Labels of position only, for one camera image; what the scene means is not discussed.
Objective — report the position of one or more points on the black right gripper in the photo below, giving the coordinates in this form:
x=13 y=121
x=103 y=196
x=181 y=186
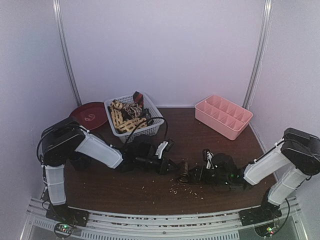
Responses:
x=202 y=175

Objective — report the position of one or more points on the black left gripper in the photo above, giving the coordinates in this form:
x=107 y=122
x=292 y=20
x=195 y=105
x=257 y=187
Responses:
x=163 y=169

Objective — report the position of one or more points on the dark brown red patterned tie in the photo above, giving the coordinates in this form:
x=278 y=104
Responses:
x=186 y=175

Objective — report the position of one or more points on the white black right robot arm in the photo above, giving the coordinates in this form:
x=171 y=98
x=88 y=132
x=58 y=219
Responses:
x=297 y=150

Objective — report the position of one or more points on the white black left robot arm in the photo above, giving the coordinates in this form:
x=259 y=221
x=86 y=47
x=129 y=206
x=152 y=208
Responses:
x=67 y=140

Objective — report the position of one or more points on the grey plastic mesh basket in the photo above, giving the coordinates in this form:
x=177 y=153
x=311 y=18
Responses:
x=148 y=127

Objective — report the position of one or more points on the pink divided organizer box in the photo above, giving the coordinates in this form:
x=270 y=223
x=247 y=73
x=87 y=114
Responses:
x=223 y=116

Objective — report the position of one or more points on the yellow insect patterned tie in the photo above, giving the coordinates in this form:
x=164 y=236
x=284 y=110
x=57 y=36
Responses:
x=122 y=122

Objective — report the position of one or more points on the brown cream patterned tie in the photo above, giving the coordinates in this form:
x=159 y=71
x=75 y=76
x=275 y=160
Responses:
x=132 y=109

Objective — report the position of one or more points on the red black striped tie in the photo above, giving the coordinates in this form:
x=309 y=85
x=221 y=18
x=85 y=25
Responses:
x=138 y=98

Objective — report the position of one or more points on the dark red round plate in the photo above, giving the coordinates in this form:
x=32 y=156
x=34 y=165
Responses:
x=91 y=115

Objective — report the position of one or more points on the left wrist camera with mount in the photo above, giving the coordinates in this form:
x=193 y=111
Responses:
x=163 y=147

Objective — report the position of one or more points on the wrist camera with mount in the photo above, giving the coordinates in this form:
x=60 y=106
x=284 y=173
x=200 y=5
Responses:
x=207 y=156
x=163 y=147

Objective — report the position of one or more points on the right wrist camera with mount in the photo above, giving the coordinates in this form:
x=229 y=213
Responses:
x=207 y=156

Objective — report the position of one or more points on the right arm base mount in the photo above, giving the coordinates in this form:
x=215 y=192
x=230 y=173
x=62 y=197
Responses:
x=262 y=218

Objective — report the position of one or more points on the front aluminium rail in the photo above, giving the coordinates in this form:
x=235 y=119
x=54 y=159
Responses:
x=223 y=225

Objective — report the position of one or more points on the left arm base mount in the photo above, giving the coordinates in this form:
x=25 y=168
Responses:
x=67 y=219

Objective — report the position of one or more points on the right aluminium frame post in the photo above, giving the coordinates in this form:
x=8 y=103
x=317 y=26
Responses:
x=262 y=42

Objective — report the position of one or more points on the aluminium frame post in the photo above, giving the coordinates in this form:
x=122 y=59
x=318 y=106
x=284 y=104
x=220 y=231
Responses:
x=65 y=53
x=262 y=42

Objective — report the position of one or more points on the left aluminium frame post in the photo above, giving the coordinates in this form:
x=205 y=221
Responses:
x=65 y=53

